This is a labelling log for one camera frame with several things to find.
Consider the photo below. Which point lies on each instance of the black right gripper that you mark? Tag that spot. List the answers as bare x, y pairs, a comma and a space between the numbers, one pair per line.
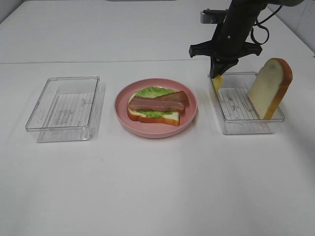
227, 44

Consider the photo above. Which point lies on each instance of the yellow cheese slice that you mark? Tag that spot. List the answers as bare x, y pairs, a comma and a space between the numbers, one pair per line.
217, 81

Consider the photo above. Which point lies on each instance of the pink round plate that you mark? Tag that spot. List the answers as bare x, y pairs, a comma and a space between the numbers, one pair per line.
154, 130

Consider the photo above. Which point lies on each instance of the tray bacon strip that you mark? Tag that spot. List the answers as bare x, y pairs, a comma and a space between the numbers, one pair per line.
152, 104
177, 96

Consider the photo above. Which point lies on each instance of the clear plastic tray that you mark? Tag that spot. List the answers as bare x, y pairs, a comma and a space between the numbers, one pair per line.
68, 109
235, 113

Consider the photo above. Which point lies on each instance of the green lettuce leaf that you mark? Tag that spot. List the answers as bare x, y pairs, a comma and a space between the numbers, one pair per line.
153, 92

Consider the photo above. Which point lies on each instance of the clear left plastic tray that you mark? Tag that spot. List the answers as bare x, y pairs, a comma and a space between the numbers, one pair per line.
68, 109

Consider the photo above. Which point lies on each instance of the clear right plastic tray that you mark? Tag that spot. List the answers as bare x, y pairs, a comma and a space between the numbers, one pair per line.
235, 113

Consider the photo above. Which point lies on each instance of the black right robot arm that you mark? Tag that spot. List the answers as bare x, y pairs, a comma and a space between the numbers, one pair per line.
252, 8

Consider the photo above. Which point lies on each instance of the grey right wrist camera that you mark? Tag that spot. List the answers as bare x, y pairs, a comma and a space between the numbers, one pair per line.
210, 16

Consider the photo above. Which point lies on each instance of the tray bread slice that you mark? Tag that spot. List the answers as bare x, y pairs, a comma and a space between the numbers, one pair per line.
270, 86

